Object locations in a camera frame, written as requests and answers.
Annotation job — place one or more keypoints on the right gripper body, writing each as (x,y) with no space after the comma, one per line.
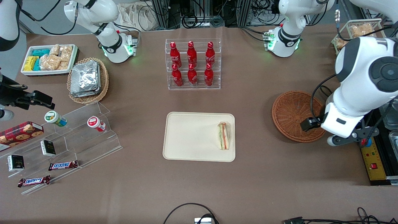
(9,94)

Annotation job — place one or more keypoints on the triangular sandwich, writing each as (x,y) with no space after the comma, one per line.
(224,136)

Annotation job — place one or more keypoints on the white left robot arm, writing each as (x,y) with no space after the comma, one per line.
(357,71)

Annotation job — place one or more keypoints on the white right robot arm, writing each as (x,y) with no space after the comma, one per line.
(105,34)

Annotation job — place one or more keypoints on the brown round wicker basket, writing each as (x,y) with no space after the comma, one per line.
(289,115)

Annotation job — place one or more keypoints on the white rectangular snack tray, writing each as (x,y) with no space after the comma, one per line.
(46,73)

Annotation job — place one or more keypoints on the light oval wicker basket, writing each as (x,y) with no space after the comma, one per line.
(104,84)

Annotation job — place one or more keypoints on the cream plastic tray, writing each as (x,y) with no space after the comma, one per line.
(192,137)

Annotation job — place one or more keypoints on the green lid yogurt cup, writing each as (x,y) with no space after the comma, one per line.
(53,117)

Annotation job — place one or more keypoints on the red plaid cookie box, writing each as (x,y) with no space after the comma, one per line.
(20,133)

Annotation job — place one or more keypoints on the red emergency stop button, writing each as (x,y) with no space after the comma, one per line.
(367,143)

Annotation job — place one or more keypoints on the small teal snack pack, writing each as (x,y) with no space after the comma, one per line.
(37,65)

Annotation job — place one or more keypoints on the yellow snack pack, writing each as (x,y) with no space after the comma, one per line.
(30,63)

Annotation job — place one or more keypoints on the clear bagged rice cracker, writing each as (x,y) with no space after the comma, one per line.
(66,53)
(63,65)
(49,62)
(54,49)

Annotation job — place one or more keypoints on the large teal snack pack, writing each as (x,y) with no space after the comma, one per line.
(41,52)

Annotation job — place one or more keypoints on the silver foil container stack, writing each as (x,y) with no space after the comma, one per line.
(85,79)

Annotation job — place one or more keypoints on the small black white box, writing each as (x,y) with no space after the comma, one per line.
(48,148)
(15,163)

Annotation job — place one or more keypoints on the large clear plastic container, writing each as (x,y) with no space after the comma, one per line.
(392,119)

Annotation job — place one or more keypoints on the black yellow sealing machine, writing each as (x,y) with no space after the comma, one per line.
(377,161)

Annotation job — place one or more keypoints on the small clear plastic container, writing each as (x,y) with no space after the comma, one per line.
(394,141)

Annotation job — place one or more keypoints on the red lid yogurt cup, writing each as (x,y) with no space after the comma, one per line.
(94,122)

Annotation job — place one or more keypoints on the clear acrylic stepped shelf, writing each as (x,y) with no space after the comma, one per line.
(90,146)

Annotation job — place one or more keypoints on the brown snickers bar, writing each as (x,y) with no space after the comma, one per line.
(63,165)
(34,181)

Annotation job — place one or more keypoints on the bagged bread pack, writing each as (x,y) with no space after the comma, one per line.
(340,44)
(360,30)

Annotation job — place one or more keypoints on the clear acrylic bottle rack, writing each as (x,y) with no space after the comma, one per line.
(217,84)

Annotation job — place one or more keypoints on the red cola bottle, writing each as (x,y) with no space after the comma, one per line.
(177,77)
(192,77)
(208,77)
(174,54)
(210,54)
(192,53)

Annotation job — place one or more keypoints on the white cloth bag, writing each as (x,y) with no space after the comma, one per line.
(136,17)

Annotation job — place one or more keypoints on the small silver device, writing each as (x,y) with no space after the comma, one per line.
(203,221)

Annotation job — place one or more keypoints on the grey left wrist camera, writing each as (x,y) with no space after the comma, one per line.
(345,139)

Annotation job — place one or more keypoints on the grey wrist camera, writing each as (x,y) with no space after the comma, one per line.
(345,139)
(6,114)

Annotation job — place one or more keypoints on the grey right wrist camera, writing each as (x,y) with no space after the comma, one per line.
(6,114)

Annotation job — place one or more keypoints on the aluminium frame post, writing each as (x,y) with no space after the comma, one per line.
(161,14)
(244,12)

